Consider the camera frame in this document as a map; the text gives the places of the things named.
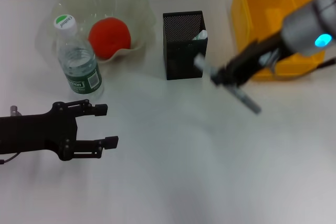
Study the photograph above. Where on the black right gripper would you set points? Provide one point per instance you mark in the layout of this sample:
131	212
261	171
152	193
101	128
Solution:
252	61

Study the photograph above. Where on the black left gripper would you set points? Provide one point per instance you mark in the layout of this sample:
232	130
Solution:
34	134

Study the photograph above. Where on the silver marker pen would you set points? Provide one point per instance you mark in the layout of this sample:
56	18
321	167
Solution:
248	102

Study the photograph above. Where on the green pen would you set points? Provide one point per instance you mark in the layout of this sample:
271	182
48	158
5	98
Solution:
202	35

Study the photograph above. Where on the clear green-label water bottle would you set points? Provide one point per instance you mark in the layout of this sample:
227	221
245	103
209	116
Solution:
78	72

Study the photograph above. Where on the black mesh pen holder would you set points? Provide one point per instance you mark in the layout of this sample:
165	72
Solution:
183	56

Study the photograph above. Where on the red round ball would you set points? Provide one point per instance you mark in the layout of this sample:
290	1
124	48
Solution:
110	37

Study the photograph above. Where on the clear wavy glass fruit plate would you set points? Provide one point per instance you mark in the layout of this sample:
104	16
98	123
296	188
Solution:
118	1

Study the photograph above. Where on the yellow plastic bin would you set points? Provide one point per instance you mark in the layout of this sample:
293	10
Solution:
257	19

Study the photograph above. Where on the left gripper silver connector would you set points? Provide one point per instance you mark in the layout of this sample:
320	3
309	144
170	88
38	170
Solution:
15	110

